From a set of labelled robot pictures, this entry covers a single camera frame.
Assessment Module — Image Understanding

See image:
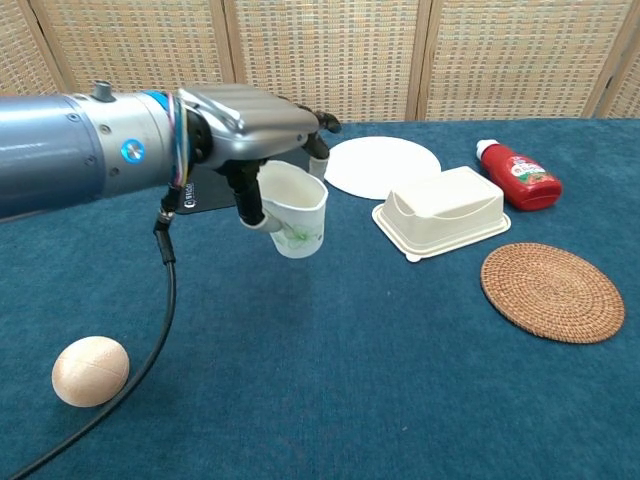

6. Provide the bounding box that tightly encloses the white paper cup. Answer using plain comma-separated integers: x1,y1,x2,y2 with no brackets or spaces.
257,159,329,259

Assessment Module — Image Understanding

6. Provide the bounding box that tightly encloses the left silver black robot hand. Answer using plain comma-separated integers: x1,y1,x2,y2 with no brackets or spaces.
174,85,343,235

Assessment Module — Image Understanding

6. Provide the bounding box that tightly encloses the blue table cloth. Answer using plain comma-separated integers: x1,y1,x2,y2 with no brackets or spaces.
0,117,640,480

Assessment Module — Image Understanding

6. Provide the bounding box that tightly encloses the black mouse pad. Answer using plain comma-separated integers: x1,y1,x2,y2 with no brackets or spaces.
174,147,314,216

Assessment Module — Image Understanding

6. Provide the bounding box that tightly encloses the woven bamboo folding screen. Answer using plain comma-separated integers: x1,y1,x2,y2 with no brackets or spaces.
0,0,640,124

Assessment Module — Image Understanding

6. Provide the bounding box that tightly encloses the white round plate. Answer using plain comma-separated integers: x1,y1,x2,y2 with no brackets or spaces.
323,135,442,201

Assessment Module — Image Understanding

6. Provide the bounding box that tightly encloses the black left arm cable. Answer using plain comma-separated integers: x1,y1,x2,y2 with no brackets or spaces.
0,184,194,480

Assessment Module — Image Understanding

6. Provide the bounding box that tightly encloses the pink beige ball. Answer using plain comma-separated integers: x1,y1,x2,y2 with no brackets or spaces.
51,335,131,408

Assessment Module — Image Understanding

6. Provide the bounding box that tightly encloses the brown woven round coaster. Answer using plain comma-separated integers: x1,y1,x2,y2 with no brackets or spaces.
480,242,626,345

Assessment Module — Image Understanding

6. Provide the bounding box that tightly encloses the white takeout food box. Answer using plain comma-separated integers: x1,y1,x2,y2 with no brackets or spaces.
371,165,513,264

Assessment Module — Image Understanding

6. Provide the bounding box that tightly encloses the red ketchup bottle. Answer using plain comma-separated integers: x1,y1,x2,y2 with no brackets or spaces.
475,138,564,212

